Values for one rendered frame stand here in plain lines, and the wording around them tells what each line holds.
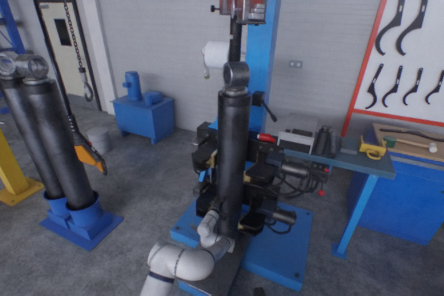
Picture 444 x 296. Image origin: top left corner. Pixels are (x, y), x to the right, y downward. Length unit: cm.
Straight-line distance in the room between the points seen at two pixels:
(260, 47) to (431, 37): 211
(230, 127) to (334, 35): 218
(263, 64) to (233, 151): 68
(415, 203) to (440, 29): 181
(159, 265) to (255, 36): 152
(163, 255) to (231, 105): 88
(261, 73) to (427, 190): 179
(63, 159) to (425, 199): 310
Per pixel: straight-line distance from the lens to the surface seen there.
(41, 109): 204
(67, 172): 226
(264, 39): 179
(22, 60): 204
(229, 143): 152
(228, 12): 156
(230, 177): 167
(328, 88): 342
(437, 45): 345
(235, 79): 139
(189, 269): 110
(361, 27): 334
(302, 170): 168
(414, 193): 270
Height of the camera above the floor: 190
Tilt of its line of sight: 30 degrees down
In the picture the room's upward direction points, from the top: 1 degrees clockwise
